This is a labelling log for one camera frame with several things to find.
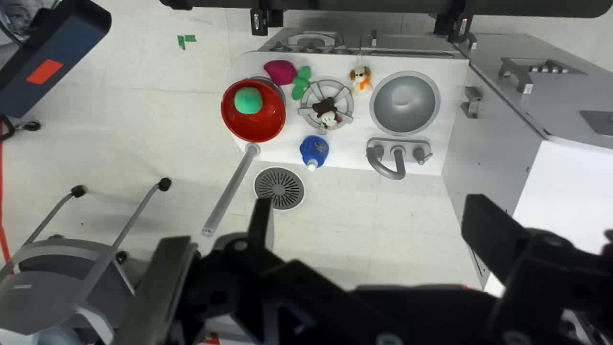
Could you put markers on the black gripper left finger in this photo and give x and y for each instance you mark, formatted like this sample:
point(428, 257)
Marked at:
point(259, 222)

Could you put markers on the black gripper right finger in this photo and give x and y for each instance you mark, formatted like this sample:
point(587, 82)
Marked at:
point(495, 236)

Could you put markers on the brown plush toy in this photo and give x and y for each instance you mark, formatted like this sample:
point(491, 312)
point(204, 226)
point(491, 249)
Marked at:
point(328, 113)

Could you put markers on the blue toy cup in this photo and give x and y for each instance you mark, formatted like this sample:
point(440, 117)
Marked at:
point(315, 149)

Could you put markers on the red toy pot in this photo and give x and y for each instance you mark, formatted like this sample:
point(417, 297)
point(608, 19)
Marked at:
point(269, 121)

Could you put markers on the white toy kitchen counter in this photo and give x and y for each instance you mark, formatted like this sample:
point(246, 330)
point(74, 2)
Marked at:
point(357, 149)

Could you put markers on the grey toy faucet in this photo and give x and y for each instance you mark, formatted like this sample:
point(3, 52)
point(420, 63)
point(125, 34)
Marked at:
point(397, 159)

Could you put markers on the grey toy stove burner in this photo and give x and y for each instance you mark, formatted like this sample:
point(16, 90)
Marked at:
point(309, 101)

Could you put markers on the grey round toy sink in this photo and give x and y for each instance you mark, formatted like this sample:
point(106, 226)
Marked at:
point(405, 101)

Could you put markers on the grey round perforated strainer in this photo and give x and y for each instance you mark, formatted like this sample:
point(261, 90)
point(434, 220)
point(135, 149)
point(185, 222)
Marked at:
point(281, 186)

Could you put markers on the clear plastic rod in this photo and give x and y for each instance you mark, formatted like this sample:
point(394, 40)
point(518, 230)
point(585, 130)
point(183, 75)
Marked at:
point(231, 192)

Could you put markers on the white grey cabinet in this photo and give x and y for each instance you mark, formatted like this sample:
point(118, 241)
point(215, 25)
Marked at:
point(530, 146)

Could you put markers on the green ball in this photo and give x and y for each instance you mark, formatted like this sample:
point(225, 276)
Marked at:
point(248, 101)

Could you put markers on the small grey latch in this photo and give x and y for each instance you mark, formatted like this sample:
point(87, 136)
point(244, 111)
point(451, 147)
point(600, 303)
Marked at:
point(472, 101)

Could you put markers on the green tape pieces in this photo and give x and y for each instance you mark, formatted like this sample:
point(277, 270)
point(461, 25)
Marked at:
point(187, 40)

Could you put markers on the grey stand with metal rods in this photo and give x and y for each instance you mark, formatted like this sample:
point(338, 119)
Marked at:
point(51, 280)

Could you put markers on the black overhead bar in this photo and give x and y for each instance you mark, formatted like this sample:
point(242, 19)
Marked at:
point(384, 4)

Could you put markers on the blue box red label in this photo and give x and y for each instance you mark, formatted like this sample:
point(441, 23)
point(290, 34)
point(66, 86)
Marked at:
point(45, 57)

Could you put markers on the grey metal bracket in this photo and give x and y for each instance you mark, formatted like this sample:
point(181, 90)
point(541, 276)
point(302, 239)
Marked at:
point(520, 69)

